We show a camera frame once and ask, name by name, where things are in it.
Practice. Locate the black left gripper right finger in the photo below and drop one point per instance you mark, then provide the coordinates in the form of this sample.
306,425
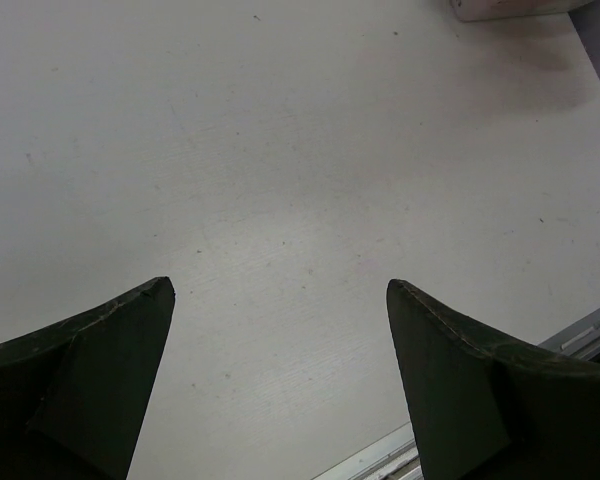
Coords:
486,405

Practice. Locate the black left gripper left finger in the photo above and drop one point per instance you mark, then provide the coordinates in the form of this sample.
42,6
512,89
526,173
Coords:
73,395

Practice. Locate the white plastic laundry basket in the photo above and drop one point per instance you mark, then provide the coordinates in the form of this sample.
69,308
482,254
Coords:
482,10

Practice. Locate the aluminium table frame rail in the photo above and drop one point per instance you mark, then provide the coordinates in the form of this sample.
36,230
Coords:
395,456

